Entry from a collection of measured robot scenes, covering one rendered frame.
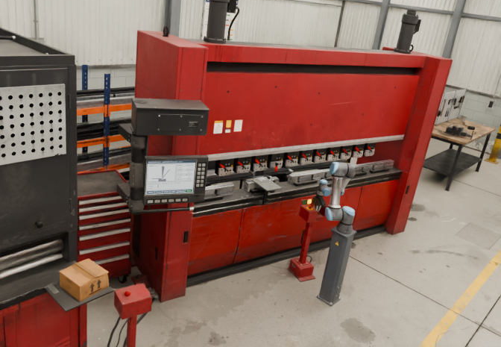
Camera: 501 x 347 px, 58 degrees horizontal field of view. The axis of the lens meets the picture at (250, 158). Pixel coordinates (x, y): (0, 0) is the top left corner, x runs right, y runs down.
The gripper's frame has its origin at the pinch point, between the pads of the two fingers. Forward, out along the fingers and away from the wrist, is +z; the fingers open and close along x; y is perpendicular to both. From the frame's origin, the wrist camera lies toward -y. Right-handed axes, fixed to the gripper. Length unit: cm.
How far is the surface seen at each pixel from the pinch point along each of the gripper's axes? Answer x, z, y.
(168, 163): 176, -86, -36
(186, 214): 142, -15, 2
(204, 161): 151, -88, -39
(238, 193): 77, -12, 31
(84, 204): 221, -17, 31
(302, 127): 10, -75, 43
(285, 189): 24.4, -12.0, 28.6
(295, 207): 8.4, 8.9, 25.2
